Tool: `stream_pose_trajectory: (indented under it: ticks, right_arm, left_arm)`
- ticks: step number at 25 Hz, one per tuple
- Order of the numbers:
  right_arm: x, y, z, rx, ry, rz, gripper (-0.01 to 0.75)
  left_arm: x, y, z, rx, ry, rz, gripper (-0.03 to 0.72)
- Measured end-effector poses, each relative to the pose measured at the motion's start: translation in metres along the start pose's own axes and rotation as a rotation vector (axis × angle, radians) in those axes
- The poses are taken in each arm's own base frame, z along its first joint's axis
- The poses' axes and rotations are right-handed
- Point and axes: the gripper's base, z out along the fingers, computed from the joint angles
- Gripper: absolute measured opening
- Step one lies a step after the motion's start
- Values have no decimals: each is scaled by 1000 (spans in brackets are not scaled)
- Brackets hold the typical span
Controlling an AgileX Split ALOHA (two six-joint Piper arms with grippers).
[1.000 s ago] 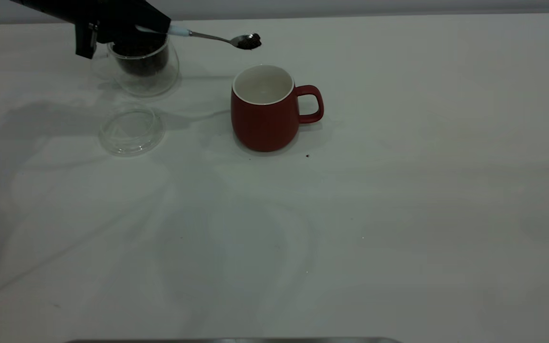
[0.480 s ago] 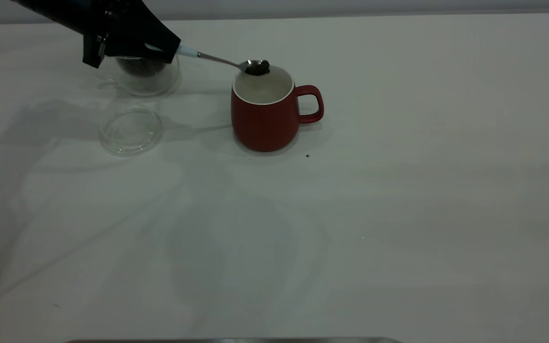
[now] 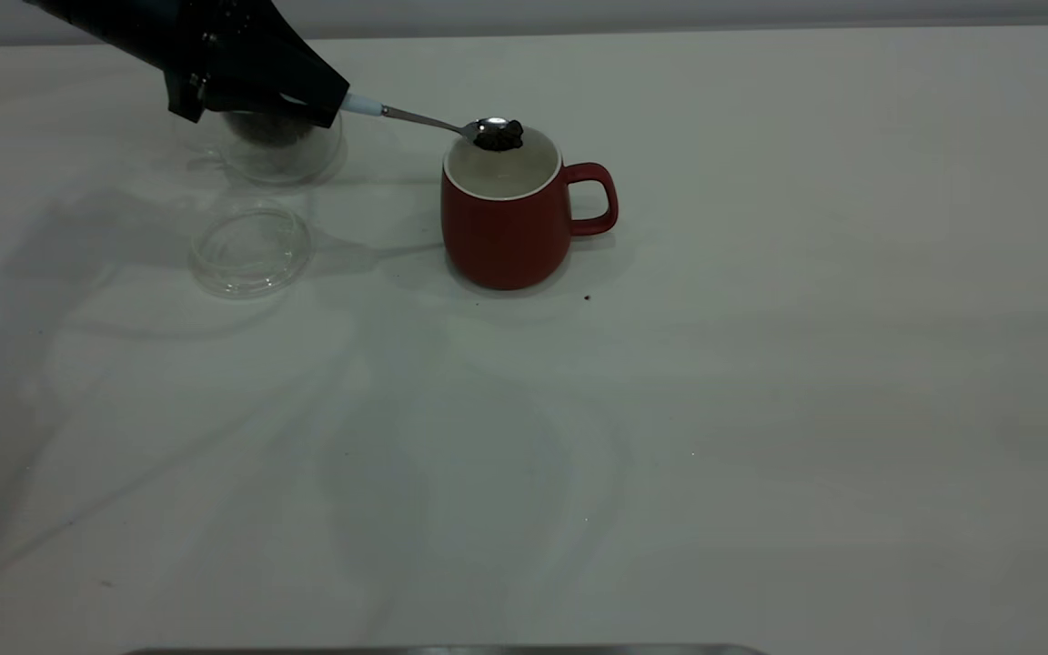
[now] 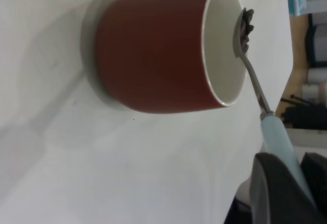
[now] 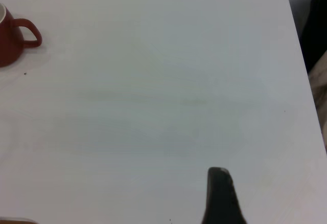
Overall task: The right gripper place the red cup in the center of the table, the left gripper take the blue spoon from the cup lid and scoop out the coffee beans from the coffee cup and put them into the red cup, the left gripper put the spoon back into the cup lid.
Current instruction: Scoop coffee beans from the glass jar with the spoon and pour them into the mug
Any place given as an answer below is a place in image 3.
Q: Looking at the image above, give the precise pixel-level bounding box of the coffee beans pile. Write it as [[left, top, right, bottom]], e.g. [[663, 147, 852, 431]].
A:
[[228, 114, 316, 148]]

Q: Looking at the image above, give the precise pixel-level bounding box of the red ceramic mug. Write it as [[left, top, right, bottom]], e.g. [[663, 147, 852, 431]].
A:
[[440, 126, 620, 292]]

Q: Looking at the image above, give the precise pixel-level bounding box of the small coffee bean heap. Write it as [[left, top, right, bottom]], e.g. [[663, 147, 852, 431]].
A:
[[473, 119, 526, 152]]

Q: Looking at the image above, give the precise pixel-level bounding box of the clear round glass lid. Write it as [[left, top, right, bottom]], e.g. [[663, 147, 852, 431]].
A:
[[189, 202, 316, 298]]

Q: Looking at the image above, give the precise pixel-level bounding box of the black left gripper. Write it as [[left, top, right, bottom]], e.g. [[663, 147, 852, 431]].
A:
[[119, 0, 350, 129]]

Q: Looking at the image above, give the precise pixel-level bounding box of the metal spoon light blue handle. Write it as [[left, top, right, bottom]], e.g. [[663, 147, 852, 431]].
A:
[[339, 93, 511, 145]]

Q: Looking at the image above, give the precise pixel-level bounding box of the clear double-walled glass cup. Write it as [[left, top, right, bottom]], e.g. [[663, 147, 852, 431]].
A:
[[174, 107, 344, 187]]

